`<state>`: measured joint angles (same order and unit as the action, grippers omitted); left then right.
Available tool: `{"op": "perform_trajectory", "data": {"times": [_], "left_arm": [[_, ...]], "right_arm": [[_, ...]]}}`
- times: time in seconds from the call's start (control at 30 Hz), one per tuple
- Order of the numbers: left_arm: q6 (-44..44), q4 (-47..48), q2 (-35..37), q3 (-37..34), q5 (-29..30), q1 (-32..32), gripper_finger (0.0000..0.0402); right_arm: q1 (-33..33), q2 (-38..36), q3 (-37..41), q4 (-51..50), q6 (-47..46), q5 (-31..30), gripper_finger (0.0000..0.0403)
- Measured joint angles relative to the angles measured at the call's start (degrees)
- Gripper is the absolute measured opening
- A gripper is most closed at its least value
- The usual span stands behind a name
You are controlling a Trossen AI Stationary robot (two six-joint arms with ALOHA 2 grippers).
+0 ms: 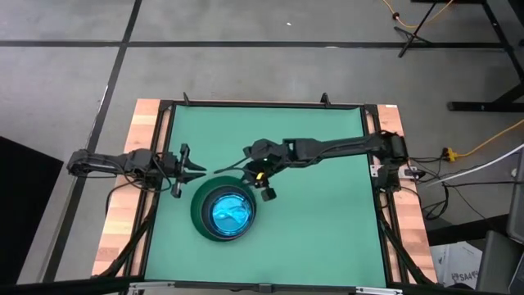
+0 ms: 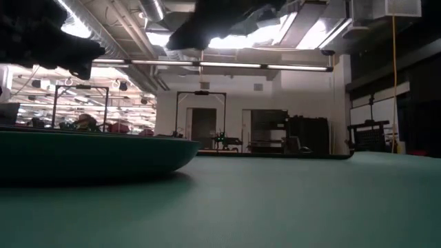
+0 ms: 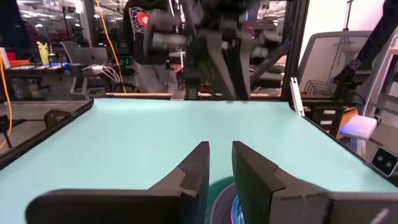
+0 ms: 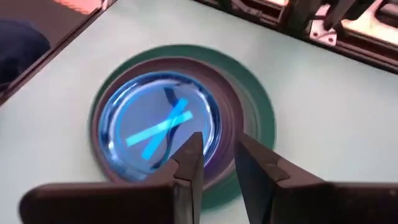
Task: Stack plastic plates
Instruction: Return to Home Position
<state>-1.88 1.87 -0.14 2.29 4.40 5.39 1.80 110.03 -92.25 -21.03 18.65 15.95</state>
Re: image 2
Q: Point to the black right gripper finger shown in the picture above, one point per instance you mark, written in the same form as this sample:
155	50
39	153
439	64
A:
213	20

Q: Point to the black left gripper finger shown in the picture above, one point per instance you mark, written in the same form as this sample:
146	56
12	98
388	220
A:
82	74
76	53

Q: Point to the long ceiling light strip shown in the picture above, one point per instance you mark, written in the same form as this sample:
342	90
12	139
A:
227	64

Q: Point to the person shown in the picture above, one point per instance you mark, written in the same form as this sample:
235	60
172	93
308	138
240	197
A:
86	122

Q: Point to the red fabric object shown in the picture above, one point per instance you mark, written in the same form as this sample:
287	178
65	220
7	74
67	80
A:
146	132
119	128

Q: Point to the large dark green plate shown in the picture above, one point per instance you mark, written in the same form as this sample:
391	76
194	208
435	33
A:
103	155

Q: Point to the dark door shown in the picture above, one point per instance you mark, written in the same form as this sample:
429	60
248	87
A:
204	124

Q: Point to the dark metal shelf unit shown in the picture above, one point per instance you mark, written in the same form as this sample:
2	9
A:
268	120

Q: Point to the black bench equipment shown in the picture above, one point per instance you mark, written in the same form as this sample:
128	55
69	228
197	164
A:
175	135

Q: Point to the black robot station with lights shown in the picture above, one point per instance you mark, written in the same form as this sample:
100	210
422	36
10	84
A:
227	141

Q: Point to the black cabinet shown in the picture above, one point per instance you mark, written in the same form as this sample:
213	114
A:
310	134

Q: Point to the white ceiling air unit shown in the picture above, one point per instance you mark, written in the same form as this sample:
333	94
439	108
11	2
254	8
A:
403	8

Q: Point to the black equipment cart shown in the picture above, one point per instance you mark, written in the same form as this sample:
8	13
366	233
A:
370	137

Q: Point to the green table mat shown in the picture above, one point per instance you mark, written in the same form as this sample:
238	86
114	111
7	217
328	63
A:
258	213

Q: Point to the black gantry frame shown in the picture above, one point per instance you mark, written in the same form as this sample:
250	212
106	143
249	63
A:
201	92
82	87

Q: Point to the silver round air duct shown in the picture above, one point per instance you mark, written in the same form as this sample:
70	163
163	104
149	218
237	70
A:
153	8

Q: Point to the black ceiling camera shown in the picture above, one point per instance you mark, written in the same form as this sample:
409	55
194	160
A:
327	52

